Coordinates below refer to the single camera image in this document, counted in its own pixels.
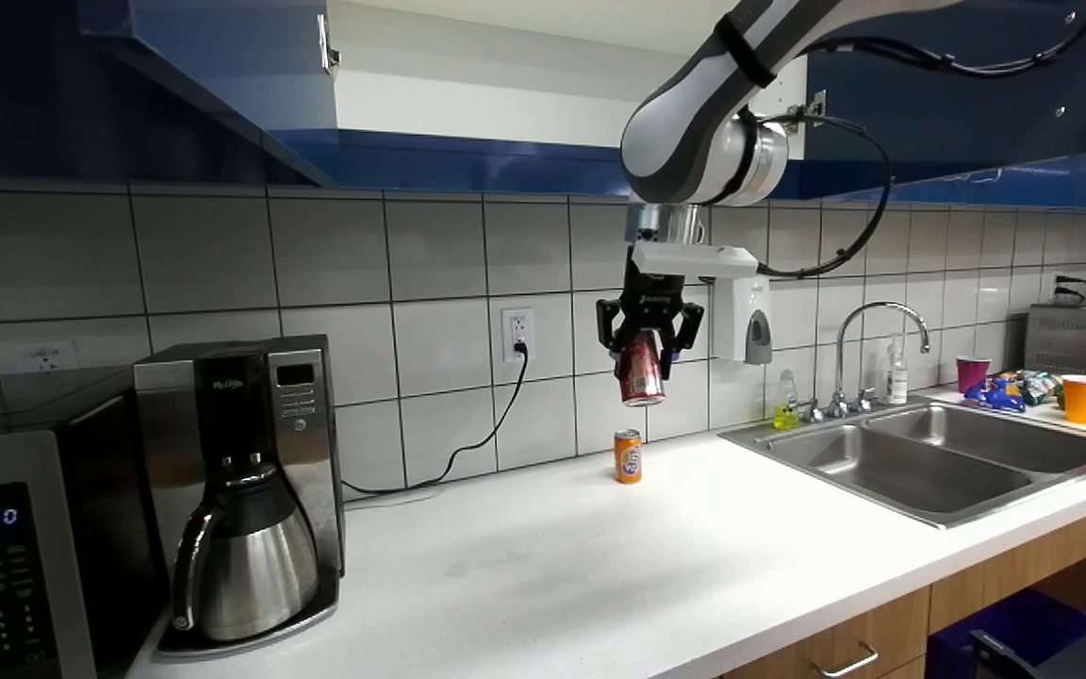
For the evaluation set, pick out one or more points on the white wall soap dispenser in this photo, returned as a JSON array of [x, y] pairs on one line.
[[744, 335]]

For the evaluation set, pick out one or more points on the silver cupboard hinge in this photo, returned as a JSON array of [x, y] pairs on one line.
[[817, 107], [331, 40]]

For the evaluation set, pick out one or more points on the white wall outlet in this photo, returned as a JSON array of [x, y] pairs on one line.
[[52, 360], [517, 327]]

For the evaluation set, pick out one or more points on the red soda can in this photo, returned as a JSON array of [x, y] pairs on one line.
[[639, 370]]

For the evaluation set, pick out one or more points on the blue cupboard door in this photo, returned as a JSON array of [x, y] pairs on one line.
[[1008, 113], [229, 63]]

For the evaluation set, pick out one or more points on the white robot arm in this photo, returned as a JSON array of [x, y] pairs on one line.
[[694, 113]]

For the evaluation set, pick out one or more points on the steel coffee carafe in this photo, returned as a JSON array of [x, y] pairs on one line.
[[247, 567]]

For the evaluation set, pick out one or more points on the dark blue bin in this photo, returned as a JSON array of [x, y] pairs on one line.
[[1020, 636]]

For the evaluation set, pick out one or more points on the wooden base cabinet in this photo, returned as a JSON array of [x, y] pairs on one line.
[[1008, 571]]

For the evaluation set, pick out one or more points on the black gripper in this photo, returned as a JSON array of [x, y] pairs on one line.
[[655, 301]]

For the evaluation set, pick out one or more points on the chrome sink faucet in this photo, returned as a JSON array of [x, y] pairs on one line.
[[839, 377]]

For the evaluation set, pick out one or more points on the yellow dish soap bottle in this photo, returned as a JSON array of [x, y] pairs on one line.
[[785, 408]]

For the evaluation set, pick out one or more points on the black steel coffee maker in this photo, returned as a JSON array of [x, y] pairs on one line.
[[299, 418]]

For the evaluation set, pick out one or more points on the orange cup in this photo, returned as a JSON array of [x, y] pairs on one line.
[[1084, 403]]

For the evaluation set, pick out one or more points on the black steel microwave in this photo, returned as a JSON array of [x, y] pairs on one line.
[[18, 540]]

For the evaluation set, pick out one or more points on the open white-lined wall cupboard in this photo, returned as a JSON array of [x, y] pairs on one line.
[[444, 107]]

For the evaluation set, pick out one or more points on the stainless steel double sink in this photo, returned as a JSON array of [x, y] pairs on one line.
[[923, 473]]

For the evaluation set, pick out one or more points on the purple cup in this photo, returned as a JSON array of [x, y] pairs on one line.
[[972, 375]]

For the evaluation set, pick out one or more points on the white pump bottle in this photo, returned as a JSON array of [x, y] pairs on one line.
[[898, 384]]

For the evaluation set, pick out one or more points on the steel countertop appliance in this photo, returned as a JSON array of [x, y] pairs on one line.
[[1084, 337]]

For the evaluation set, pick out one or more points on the orange soda can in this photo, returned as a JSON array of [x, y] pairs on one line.
[[626, 457]]

